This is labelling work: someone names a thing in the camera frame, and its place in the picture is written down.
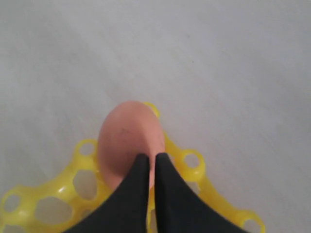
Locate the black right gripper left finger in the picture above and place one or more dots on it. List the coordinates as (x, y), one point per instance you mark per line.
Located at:
(125, 210)

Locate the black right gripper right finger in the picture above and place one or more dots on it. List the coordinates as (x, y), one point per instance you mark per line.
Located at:
(178, 209)

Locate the yellow plastic egg tray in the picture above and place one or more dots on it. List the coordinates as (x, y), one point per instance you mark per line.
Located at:
(79, 190)

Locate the brown egg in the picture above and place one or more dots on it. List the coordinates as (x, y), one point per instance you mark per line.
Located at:
(131, 128)

